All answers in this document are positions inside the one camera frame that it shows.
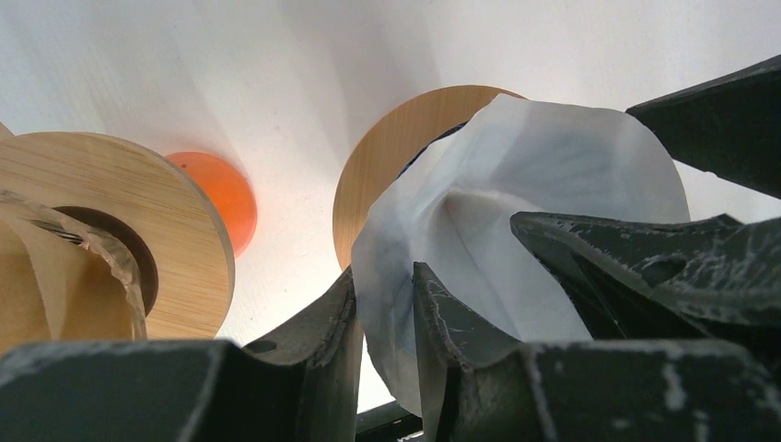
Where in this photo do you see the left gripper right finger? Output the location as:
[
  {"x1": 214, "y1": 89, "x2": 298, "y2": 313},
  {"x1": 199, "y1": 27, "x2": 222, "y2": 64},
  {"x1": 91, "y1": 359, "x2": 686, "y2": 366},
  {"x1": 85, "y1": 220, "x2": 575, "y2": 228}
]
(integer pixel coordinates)
[{"x1": 413, "y1": 262, "x2": 780, "y2": 441}]

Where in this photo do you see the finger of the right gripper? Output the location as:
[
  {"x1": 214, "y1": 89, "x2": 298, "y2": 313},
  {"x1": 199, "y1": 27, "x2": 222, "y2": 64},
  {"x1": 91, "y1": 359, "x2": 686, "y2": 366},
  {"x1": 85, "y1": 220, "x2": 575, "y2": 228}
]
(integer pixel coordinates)
[
  {"x1": 510, "y1": 212, "x2": 780, "y2": 366},
  {"x1": 626, "y1": 55, "x2": 780, "y2": 198}
]

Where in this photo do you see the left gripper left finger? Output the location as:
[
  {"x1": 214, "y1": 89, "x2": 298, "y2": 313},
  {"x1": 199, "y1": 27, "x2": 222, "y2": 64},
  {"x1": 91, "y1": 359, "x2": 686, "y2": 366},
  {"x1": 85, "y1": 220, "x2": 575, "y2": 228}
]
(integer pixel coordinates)
[{"x1": 1, "y1": 271, "x2": 362, "y2": 441}]

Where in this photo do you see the wooden dripper ring holder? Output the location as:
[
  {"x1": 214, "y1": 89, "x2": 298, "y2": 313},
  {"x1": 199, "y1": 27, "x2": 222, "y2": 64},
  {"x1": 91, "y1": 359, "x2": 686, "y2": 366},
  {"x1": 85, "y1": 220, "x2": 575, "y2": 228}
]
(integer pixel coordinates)
[{"x1": 1, "y1": 132, "x2": 235, "y2": 339}]

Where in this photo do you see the white paper coffee filter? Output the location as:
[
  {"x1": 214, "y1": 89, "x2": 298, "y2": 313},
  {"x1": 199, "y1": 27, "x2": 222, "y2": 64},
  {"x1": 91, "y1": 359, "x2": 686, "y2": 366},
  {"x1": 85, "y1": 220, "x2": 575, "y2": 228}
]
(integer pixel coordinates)
[{"x1": 351, "y1": 95, "x2": 690, "y2": 414}]

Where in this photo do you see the orange glass carafe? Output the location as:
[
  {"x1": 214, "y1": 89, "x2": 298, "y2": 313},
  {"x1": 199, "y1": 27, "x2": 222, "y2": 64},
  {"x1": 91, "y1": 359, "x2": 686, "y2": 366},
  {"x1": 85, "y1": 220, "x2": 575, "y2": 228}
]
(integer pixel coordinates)
[{"x1": 166, "y1": 151, "x2": 258, "y2": 258}]

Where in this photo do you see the clear glass dripper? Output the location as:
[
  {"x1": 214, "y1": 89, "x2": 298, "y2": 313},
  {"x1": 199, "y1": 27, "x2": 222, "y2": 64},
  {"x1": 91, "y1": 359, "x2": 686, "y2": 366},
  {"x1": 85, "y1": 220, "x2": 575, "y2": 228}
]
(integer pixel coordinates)
[{"x1": 0, "y1": 187, "x2": 149, "y2": 342}]

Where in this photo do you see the wooden dripper ring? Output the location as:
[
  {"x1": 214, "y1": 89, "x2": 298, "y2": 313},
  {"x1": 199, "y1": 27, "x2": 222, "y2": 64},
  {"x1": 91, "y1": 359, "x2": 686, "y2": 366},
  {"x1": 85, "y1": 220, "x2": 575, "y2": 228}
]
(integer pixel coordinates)
[{"x1": 332, "y1": 84, "x2": 526, "y2": 271}]

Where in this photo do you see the blue glass dripper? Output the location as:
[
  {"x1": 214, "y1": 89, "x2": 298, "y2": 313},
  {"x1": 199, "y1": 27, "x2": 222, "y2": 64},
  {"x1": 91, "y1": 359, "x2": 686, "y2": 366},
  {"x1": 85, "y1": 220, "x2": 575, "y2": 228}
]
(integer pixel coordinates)
[{"x1": 396, "y1": 121, "x2": 468, "y2": 179}]

